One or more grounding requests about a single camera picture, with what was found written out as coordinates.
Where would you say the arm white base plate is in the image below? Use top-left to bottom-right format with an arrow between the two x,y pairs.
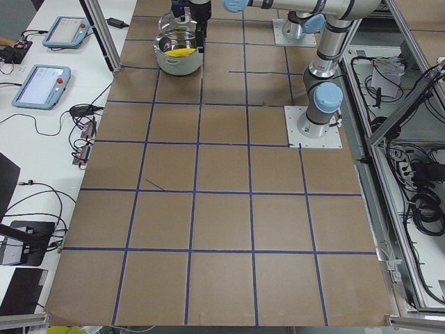
272,19 -> 317,47
284,106 -> 343,150

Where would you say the bundle of black cables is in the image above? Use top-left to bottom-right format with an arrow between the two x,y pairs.
403,145 -> 445,237

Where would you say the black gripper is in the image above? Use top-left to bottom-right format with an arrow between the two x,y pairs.
189,0 -> 211,53

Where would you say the brown paper table mat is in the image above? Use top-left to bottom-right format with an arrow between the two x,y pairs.
46,1 -> 391,326

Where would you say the pale green cooking pot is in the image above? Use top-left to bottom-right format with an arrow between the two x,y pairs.
154,31 -> 203,77

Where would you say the crumpled white paper bag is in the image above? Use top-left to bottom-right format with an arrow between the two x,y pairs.
371,56 -> 405,98

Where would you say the aluminium frame post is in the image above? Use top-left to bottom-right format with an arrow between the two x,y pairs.
79,0 -> 122,73

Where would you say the black power adapter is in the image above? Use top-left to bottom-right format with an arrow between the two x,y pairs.
106,17 -> 129,29

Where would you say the far blue teach pendant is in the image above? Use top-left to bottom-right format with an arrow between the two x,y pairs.
42,16 -> 90,49

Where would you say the yellow corn cob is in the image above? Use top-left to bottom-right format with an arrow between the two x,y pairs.
165,48 -> 196,58

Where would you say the usb hub board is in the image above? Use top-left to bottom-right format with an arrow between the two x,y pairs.
72,145 -> 91,166
81,120 -> 97,139

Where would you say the black monitor stand base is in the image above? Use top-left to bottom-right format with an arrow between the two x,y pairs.
1,221 -> 56,267

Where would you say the blue teach pendant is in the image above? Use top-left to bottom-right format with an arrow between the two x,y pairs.
42,16 -> 90,49
11,64 -> 71,110

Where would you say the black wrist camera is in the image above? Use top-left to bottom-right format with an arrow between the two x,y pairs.
171,0 -> 190,23

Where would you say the near blue teach pendant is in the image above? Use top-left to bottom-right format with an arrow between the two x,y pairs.
11,64 -> 71,110

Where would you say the glass pot lid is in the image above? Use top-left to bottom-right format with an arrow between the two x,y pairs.
158,11 -> 197,35

